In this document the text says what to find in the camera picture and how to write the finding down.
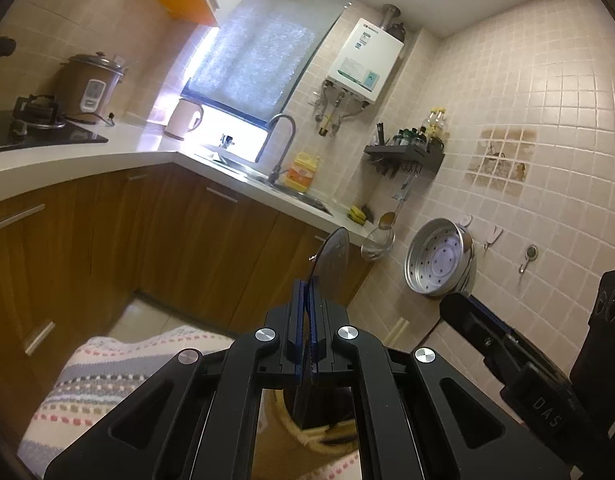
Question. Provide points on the row of seasoning bottles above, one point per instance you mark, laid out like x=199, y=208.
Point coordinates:
x=432, y=127

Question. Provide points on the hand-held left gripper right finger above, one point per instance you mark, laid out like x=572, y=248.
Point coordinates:
x=317, y=325

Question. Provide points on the frosted window blind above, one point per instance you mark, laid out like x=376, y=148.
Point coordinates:
x=262, y=50

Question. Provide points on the striped woven table cloth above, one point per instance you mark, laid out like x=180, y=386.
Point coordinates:
x=102, y=385

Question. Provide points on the brown rice cooker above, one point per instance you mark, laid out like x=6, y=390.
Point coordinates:
x=87, y=90

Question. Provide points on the hanging metal ladle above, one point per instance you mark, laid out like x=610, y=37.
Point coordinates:
x=387, y=219

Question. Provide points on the white wall hook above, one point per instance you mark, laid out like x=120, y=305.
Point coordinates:
x=465, y=219
x=495, y=236

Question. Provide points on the steel steamer pot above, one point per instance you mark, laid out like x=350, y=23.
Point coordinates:
x=437, y=260

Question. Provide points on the white gas water heater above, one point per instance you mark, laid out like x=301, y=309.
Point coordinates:
x=362, y=60

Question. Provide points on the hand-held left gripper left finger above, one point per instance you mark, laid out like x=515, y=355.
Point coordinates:
x=301, y=320

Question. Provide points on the yellow sponge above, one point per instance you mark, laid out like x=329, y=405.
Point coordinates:
x=357, y=214

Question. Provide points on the yellow detergent bottle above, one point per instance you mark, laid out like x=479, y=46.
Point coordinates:
x=302, y=172

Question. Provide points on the kitchen window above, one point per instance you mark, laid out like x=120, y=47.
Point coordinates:
x=227, y=122

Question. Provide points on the white kitchen countertop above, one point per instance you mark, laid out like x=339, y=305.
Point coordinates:
x=137, y=152

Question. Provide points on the wooden kitchen cabinets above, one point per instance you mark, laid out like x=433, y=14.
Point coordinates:
x=187, y=240

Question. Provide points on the bamboo utensil holder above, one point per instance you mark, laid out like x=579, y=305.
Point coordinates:
x=275, y=440

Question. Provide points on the steel gooseneck faucet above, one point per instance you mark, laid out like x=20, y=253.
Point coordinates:
x=277, y=170

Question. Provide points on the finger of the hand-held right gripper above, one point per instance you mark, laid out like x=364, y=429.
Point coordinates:
x=472, y=325
x=525, y=347

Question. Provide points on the metal exhaust pipe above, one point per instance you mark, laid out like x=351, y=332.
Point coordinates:
x=390, y=17

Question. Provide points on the metal wall valve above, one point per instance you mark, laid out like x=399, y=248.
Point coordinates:
x=530, y=252

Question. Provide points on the steel kitchen sink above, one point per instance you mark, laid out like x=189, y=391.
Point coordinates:
x=292, y=194

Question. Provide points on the black gas stove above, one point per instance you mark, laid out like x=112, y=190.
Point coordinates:
x=37, y=137

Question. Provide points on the black wall spice rack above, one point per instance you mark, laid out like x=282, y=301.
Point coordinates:
x=412, y=157

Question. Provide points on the water heater pipes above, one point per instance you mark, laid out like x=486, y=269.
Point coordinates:
x=337, y=105

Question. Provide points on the white electric kettle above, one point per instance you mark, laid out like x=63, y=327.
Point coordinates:
x=180, y=120

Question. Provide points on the dark round glass lid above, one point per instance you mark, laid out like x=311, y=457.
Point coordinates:
x=332, y=260

